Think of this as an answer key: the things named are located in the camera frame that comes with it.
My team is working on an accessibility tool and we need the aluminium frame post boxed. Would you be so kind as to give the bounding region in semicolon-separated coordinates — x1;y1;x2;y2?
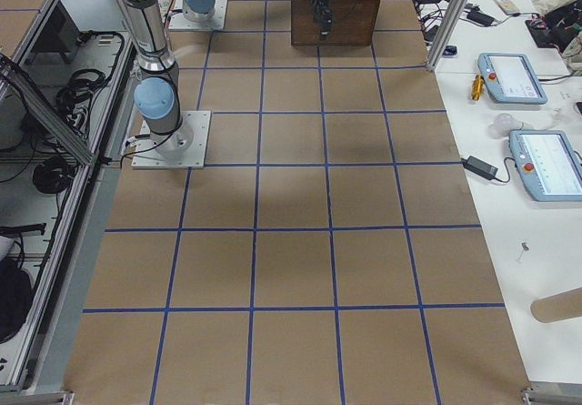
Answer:
426;0;468;72

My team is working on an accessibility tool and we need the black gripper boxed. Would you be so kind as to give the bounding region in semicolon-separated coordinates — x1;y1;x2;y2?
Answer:
309;0;332;40

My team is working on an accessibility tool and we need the lower blue teach pendant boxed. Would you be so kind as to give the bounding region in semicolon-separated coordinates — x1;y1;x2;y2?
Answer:
508;130;581;202

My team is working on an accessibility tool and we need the white light bulb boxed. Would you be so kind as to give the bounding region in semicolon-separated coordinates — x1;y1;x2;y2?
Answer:
488;113;529;138

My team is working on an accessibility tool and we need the cardboard tube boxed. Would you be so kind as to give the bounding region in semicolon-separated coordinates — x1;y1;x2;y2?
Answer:
530;288;582;323

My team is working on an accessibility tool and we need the upper blue teach pendant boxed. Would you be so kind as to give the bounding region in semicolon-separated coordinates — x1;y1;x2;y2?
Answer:
477;53;547;105

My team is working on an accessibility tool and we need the small blue device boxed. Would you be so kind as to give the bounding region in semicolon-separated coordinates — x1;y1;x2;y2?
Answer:
442;45;457;57

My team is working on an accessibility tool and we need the dark wooden drawer cabinet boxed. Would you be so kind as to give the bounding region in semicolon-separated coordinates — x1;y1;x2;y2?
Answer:
291;0;380;46

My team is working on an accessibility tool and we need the gold metal cylinder tool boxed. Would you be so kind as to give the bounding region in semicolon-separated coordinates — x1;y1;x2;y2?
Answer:
470;75;484;101

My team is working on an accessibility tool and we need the black power adapter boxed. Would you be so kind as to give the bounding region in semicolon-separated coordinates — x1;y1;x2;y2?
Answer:
461;156;498;180

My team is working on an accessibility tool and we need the blue teach pendant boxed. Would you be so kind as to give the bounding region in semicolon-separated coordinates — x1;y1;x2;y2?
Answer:
508;130;581;202
477;53;547;105

